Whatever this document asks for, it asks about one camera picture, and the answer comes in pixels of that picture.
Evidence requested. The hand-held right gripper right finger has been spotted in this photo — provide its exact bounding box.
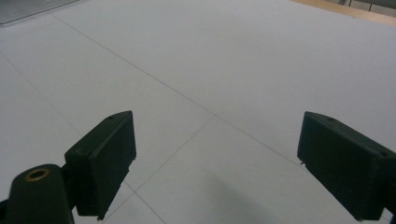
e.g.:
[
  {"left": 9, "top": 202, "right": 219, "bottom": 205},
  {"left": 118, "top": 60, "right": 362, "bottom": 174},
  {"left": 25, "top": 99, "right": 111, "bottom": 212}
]
[{"left": 296, "top": 111, "right": 396, "bottom": 222}]

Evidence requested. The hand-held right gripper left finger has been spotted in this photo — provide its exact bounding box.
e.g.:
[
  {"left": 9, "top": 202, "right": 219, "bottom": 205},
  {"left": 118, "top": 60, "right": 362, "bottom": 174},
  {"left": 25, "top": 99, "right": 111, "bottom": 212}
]
[{"left": 64, "top": 110, "right": 137, "bottom": 221}]

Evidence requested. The wooden table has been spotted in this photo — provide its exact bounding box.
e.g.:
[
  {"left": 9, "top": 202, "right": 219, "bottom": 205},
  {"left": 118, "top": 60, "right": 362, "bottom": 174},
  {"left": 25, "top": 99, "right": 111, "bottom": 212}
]
[{"left": 289, "top": 0, "right": 396, "bottom": 27}]

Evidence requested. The aluminium floor rail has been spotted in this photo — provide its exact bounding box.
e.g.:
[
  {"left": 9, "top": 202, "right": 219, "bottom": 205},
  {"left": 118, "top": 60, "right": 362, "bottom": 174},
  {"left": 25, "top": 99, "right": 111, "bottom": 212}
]
[{"left": 0, "top": 0, "right": 78, "bottom": 26}]

